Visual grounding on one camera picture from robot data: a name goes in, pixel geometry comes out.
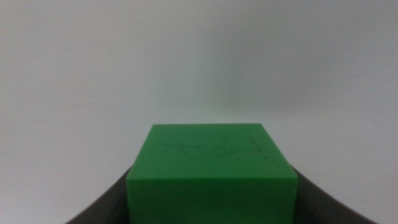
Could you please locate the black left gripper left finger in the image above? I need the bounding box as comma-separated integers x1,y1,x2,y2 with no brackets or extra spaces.
64,166,133,224

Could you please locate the green cube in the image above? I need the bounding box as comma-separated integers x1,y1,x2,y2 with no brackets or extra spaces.
126,123,299,224

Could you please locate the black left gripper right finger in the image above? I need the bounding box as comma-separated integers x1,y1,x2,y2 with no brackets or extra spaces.
290,166,379,224

